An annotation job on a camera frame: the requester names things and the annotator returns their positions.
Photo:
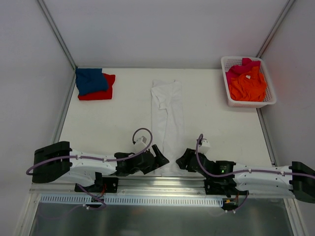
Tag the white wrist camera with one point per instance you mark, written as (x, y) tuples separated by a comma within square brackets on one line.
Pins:
[(203, 146), (140, 144)]

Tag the white plastic basket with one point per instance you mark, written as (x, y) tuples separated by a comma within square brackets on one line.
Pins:
[(227, 62)]

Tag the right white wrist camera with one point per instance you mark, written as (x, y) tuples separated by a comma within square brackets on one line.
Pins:
[(203, 146)]

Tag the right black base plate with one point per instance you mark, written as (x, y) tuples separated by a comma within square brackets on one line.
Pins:
[(221, 186)]

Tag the pink t shirt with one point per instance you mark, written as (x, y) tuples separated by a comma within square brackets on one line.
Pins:
[(236, 70)]

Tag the white slotted cable duct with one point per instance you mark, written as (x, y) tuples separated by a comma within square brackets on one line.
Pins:
[(133, 200)]

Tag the orange t shirt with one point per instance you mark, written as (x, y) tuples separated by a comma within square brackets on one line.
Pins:
[(249, 86)]

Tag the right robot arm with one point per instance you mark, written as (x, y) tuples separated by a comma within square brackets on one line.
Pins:
[(230, 178)]

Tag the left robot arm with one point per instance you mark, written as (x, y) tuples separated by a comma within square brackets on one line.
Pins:
[(60, 162)]

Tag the aluminium frame post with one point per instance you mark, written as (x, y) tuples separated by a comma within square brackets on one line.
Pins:
[(54, 28), (275, 27)]

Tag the folded blue t shirt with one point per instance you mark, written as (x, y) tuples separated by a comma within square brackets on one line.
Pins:
[(89, 80)]

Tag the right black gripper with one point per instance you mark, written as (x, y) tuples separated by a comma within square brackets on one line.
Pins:
[(188, 160)]

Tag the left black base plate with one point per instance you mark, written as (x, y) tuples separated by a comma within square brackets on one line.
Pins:
[(109, 184)]

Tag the aluminium mounting rail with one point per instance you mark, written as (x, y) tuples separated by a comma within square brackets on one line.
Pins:
[(160, 186)]

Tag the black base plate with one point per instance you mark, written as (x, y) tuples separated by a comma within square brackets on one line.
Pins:
[(221, 186), (109, 184)]

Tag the folded red t shirt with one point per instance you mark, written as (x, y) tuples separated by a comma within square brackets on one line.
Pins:
[(101, 95)]

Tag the left aluminium frame post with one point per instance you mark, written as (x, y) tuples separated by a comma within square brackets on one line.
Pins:
[(54, 28)]

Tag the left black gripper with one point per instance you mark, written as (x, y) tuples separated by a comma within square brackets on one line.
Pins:
[(152, 160)]

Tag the right aluminium frame post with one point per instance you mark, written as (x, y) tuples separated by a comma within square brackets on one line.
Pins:
[(275, 27)]

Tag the white t shirt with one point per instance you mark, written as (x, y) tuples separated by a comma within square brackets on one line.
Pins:
[(168, 127)]

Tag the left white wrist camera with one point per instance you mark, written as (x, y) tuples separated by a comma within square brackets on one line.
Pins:
[(140, 144)]

